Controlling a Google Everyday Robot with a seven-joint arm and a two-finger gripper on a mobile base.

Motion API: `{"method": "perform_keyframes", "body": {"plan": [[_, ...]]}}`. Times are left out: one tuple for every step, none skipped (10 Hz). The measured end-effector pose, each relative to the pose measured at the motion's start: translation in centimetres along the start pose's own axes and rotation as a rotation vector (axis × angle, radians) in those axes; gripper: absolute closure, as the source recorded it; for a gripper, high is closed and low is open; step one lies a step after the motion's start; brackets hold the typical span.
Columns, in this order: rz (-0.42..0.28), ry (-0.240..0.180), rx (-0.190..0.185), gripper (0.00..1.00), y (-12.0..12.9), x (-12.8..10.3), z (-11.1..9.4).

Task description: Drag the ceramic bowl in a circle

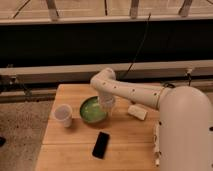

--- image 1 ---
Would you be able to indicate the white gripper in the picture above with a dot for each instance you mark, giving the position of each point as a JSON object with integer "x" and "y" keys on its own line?
{"x": 107, "y": 103}

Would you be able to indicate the green ceramic bowl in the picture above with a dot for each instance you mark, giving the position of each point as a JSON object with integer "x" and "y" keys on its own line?
{"x": 91, "y": 112}

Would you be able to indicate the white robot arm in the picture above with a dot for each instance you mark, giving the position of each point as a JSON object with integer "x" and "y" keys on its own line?
{"x": 185, "y": 141}

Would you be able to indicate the white rectangular block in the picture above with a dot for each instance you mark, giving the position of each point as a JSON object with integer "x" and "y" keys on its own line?
{"x": 137, "y": 112}

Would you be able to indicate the translucent plastic cup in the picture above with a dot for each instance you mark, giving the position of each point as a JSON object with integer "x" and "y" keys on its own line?
{"x": 63, "y": 115}

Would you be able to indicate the black smartphone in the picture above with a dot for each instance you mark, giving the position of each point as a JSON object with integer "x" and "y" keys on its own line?
{"x": 101, "y": 145}

